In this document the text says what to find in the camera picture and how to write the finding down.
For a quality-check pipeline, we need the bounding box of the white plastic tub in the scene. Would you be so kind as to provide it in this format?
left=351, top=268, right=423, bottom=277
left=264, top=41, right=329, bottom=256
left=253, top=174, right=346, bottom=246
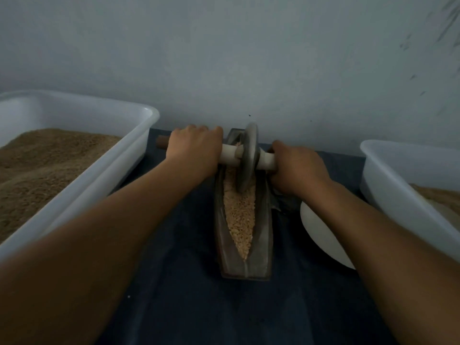
left=0, top=90, right=161, bottom=263
left=359, top=139, right=460, bottom=263

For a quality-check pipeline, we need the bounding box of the person's right hand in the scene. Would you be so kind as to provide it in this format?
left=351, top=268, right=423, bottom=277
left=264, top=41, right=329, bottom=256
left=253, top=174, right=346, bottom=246
left=269, top=140, right=332, bottom=200

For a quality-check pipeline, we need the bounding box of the person's left forearm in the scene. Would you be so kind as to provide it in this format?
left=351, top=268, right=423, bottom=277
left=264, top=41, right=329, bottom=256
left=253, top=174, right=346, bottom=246
left=0, top=160, right=206, bottom=345

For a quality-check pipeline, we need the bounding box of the white round plate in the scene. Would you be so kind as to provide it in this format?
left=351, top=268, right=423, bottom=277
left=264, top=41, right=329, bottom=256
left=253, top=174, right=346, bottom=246
left=299, top=202, right=357, bottom=270

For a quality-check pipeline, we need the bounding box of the person's right forearm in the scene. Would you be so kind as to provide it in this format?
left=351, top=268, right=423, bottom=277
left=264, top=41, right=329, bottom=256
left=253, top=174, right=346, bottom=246
left=300, top=182, right=460, bottom=345

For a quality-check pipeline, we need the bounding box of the dark blue table cloth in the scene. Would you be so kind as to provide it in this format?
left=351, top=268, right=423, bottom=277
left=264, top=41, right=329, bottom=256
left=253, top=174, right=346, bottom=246
left=97, top=127, right=396, bottom=345

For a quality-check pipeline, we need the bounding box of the metal grinding wheel with handle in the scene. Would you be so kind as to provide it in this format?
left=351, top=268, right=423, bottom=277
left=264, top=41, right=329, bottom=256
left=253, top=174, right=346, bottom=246
left=156, top=123, right=278, bottom=194

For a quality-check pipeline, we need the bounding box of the boat-shaped metal grinding trough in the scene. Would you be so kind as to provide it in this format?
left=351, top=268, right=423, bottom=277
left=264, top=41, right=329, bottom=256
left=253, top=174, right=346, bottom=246
left=215, top=127, right=275, bottom=279

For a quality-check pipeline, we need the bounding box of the person's left hand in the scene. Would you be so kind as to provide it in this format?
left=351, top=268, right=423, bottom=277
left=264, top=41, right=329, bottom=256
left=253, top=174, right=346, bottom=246
left=164, top=125, right=224, bottom=180

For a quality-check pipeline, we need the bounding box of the large brown grain heap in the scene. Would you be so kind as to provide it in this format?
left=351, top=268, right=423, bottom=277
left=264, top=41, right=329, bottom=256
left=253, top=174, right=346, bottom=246
left=0, top=128, right=123, bottom=243
left=410, top=184, right=460, bottom=220

